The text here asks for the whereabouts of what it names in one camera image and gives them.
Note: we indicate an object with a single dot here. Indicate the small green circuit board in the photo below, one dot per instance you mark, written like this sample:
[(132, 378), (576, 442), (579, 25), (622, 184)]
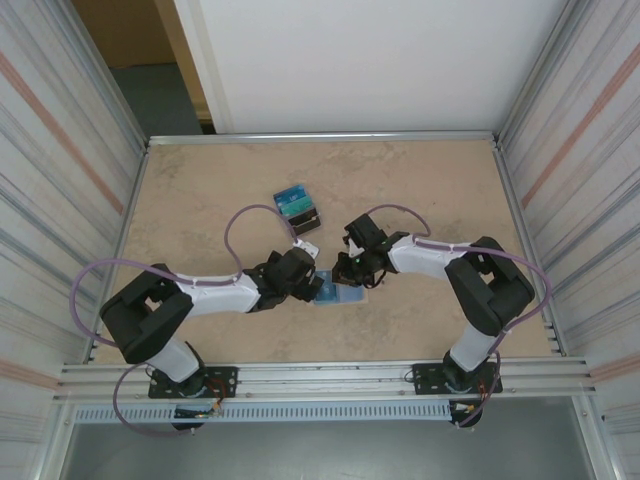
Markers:
[(192, 413)]

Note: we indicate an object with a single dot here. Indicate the aluminium table edge rail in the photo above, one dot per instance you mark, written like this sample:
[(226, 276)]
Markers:
[(325, 138)]

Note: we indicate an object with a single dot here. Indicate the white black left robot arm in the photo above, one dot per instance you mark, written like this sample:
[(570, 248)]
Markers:
[(220, 295)]

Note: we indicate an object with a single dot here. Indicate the black VIP card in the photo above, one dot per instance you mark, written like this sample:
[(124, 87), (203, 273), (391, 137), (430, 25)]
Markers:
[(306, 227)]

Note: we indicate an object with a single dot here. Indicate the clear acrylic card box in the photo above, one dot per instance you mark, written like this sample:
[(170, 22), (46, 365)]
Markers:
[(300, 210)]

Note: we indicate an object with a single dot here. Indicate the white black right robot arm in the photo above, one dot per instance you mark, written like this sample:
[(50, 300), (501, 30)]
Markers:
[(425, 260)]

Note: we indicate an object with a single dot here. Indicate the beige card holder wallet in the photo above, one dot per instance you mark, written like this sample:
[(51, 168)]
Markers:
[(350, 296)]

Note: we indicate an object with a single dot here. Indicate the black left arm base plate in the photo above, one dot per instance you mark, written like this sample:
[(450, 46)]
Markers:
[(225, 382)]

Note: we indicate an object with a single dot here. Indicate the translucent corrugated side panel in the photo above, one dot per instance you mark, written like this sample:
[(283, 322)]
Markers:
[(40, 200), (600, 200)]

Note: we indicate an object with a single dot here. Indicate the teal VIP card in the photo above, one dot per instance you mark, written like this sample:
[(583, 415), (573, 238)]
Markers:
[(298, 205)]

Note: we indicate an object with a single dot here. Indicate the brown wooden board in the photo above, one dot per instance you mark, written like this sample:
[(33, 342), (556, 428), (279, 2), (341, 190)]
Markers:
[(135, 30)]

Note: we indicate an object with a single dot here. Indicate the wide aluminium mounting rail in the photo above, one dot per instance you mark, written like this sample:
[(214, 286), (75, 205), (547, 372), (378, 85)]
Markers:
[(325, 380)]

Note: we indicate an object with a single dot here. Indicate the aluminium side rail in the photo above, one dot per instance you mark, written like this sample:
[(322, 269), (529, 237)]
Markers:
[(120, 250), (512, 200)]

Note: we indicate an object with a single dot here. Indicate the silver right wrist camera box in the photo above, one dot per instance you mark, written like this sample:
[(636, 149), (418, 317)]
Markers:
[(355, 248)]

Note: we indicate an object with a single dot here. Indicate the blue VIP card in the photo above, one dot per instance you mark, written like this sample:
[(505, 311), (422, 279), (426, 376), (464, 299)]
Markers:
[(291, 192), (330, 294)]

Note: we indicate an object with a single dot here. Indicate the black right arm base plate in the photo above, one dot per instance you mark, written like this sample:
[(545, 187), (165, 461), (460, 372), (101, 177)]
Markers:
[(425, 380)]

